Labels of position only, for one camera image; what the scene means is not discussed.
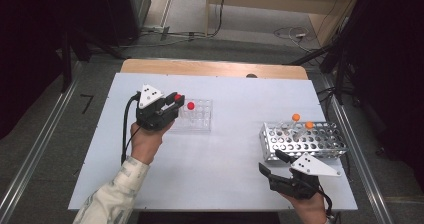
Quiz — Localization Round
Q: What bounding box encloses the aluminium floor rail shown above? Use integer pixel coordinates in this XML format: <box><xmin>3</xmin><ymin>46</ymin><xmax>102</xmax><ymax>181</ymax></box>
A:
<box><xmin>319</xmin><ymin>73</ymin><xmax>396</xmax><ymax>224</ymax></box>
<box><xmin>0</xmin><ymin>62</ymin><xmax>83</xmax><ymax>218</ymax></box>

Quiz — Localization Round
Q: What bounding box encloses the light wooden cabinet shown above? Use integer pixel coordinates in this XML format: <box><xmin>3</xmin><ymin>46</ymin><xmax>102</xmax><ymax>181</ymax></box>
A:
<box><xmin>206</xmin><ymin>0</ymin><xmax>364</xmax><ymax>47</ymax></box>

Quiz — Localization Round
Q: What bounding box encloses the coiled grey cable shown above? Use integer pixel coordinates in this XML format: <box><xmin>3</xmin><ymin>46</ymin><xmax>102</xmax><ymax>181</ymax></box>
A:
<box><xmin>273</xmin><ymin>25</ymin><xmax>316</xmax><ymax>53</ymax></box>

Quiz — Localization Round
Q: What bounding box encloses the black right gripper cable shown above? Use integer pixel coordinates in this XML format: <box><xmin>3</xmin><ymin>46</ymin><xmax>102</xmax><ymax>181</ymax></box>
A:
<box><xmin>316</xmin><ymin>187</ymin><xmax>334</xmax><ymax>218</ymax></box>

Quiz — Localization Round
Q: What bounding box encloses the person's left hand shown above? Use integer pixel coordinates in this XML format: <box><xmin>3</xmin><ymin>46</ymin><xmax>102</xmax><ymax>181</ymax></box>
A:
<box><xmin>129</xmin><ymin>121</ymin><xmax>174</xmax><ymax>166</ymax></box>

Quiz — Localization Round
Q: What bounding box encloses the orange-capped graduated test tube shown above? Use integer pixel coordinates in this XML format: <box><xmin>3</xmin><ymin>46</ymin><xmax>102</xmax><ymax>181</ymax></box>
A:
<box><xmin>294</xmin><ymin>120</ymin><xmax>315</xmax><ymax>141</ymax></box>
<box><xmin>281</xmin><ymin>113</ymin><xmax>301</xmax><ymax>132</ymax></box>

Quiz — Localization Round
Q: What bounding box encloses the hanging black cable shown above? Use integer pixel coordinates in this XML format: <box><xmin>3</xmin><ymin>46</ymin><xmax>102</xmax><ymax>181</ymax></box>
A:
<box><xmin>206</xmin><ymin>0</ymin><xmax>228</xmax><ymax>38</ymax></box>

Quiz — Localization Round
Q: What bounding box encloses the perforated metal test tube rack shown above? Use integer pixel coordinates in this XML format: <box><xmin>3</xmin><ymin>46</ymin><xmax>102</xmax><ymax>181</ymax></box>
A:
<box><xmin>259</xmin><ymin>120</ymin><xmax>349</xmax><ymax>163</ymax></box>

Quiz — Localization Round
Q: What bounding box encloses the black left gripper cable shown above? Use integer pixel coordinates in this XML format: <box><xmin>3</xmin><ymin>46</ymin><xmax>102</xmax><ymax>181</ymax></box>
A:
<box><xmin>120</xmin><ymin>92</ymin><xmax>142</xmax><ymax>165</ymax></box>

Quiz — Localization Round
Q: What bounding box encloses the person's right hand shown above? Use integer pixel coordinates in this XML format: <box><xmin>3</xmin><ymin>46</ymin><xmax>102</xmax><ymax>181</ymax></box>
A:
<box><xmin>283</xmin><ymin>192</ymin><xmax>329</xmax><ymax>224</ymax></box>

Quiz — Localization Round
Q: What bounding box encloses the white floor cable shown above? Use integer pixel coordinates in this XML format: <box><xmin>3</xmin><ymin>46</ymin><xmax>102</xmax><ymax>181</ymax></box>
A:
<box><xmin>119</xmin><ymin>30</ymin><xmax>214</xmax><ymax>49</ymax></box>

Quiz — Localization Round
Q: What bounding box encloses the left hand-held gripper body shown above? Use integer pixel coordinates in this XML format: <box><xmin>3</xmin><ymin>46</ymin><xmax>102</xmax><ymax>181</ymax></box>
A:
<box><xmin>134</xmin><ymin>83</ymin><xmax>176</xmax><ymax>132</ymax></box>

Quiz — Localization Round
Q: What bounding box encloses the clear acrylic test tube rack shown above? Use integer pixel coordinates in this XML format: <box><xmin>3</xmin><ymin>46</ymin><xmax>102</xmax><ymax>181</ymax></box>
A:
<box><xmin>171</xmin><ymin>98</ymin><xmax>213</xmax><ymax>133</ymax></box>

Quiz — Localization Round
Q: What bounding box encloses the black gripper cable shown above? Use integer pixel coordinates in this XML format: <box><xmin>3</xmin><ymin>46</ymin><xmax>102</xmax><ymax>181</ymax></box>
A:
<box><xmin>120</xmin><ymin>92</ymin><xmax>142</xmax><ymax>165</ymax></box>
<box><xmin>316</xmin><ymin>187</ymin><xmax>334</xmax><ymax>218</ymax></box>

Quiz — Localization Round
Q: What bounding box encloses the dark grey cabinet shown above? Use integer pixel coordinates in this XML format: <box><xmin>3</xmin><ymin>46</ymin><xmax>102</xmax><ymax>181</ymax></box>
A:
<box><xmin>103</xmin><ymin>0</ymin><xmax>152</xmax><ymax>47</ymax></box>

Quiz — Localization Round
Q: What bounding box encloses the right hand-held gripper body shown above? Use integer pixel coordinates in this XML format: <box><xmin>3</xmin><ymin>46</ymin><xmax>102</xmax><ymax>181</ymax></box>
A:
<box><xmin>268</xmin><ymin>152</ymin><xmax>343</xmax><ymax>200</ymax></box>

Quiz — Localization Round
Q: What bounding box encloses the black metal stand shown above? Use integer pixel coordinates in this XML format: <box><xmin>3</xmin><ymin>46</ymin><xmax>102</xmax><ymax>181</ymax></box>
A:
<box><xmin>283</xmin><ymin>40</ymin><xmax>348</xmax><ymax>106</ymax></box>

